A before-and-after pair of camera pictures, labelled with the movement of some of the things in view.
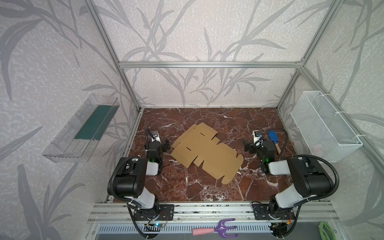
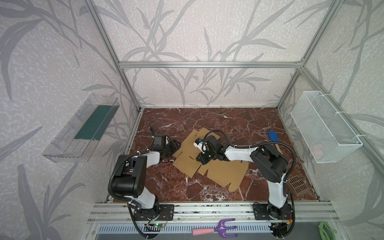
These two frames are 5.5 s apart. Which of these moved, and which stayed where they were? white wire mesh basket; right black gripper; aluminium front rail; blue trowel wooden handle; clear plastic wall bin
Moved: right black gripper
Stayed: clear plastic wall bin; aluminium front rail; white wire mesh basket; blue trowel wooden handle
